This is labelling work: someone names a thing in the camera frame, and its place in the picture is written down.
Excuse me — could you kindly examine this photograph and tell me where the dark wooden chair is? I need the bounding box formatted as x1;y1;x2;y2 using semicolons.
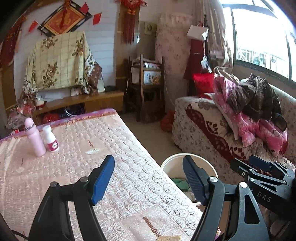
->
125;54;165;123

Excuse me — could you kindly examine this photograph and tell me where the dark brown jacket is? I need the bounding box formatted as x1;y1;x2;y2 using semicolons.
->
226;74;287;132

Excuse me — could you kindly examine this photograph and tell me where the framed red wall picture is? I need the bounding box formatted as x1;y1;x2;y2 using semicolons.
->
38;1;92;37

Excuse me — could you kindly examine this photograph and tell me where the cream waste bin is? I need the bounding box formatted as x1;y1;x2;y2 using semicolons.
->
160;152;219;207

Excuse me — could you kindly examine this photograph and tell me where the wooden tv cabinet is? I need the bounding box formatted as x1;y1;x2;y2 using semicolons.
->
33;90;125;125

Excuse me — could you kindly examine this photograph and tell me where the pink floral blanket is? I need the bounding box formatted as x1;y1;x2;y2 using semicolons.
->
208;75;288;157

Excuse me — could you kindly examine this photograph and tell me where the red hanging wall banner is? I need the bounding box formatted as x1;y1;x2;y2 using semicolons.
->
1;13;26;69

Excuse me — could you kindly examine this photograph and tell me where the white pill bottle pink label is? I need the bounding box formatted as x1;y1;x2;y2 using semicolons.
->
43;125;59;152

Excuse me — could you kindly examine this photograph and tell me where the green plush toy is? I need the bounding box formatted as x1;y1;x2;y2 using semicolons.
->
171;178;190;192

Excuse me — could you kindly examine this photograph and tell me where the pink water bottle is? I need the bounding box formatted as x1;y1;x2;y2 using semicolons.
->
24;118;46;157

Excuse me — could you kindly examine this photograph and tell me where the red bag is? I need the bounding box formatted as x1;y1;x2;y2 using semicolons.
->
193;73;215;99

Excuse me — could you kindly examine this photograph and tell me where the floral covered sofa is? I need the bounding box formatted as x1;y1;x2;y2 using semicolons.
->
173;87;295;184

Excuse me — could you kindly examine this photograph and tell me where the window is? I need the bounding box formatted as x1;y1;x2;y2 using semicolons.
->
220;1;295;86

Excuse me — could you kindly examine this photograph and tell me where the red chinese knot hanging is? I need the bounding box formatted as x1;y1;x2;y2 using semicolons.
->
115;0;147;45

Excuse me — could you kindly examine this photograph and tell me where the floral cloth covered television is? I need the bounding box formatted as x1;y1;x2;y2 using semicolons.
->
22;31;105;95

